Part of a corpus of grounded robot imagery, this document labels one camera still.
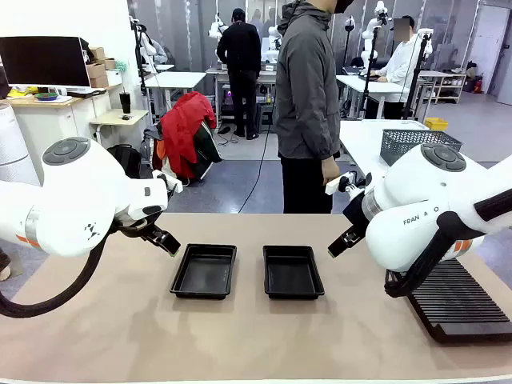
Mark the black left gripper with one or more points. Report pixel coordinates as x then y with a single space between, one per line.
138 227

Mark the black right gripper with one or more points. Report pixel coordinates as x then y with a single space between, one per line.
356 214

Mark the black plastic ESD tray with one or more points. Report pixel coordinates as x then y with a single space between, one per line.
204 276
292 276

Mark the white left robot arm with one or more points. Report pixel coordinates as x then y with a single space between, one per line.
80 200

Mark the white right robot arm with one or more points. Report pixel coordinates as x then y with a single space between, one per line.
420 188

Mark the grey sleeved right forearm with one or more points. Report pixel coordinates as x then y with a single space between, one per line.
330 140

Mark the gloved right hand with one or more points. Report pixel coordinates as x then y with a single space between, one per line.
331 172

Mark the black backpack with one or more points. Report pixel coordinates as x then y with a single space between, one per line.
126 162

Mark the white round-cornered table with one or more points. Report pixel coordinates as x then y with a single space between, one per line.
360 144

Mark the dark green garment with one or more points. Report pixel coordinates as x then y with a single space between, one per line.
208 148

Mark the white metal chair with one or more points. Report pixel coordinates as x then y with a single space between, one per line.
152 134

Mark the grey plastic mesh basket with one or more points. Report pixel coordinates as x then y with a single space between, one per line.
400 148

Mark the red jacket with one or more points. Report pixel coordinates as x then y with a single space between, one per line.
184 128

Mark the black slotted board rack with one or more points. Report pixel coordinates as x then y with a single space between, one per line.
460 304

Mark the small wooden side desk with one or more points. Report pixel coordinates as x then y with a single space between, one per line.
116 117

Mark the black tumbler with straw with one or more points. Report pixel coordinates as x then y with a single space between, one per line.
125 102

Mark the person in grey jacket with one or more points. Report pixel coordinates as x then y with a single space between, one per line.
304 100

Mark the yellow plastic bin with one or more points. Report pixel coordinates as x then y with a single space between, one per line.
436 124

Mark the white background desk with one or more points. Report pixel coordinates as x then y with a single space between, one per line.
372 86
176 78

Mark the white cabinet wooden top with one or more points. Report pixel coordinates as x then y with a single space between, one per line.
60 120

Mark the beige shoe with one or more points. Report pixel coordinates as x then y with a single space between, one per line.
5 274

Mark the white storage box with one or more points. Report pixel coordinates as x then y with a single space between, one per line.
114 78

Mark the grey metal workbench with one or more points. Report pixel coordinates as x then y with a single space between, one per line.
224 80

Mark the brown cardboard box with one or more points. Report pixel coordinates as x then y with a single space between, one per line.
99 81
110 63
96 70
97 53

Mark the black tripod stand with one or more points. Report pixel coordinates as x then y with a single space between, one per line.
370 68
416 80
139 60

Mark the white cylindrical air purifier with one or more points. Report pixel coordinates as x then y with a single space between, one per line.
14 148

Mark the green bowl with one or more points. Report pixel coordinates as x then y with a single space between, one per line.
46 96

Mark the seated person grey sweater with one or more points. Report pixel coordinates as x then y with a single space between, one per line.
159 54

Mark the wooden shelf unit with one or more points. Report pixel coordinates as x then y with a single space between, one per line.
452 86

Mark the person in white jacket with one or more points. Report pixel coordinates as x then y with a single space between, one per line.
404 60

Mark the person in black clothes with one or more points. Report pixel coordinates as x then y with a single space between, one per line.
239 52

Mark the red fire extinguisher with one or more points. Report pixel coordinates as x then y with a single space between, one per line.
478 84

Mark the yellow packet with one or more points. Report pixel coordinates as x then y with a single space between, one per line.
18 93

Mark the black computer monitor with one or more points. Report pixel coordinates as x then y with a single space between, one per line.
44 62

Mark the grey door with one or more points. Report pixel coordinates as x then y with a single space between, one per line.
490 48

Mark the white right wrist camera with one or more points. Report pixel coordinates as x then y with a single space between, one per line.
335 186

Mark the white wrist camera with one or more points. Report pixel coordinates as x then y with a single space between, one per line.
335 186
168 181

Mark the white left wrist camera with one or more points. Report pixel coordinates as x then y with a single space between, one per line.
168 181

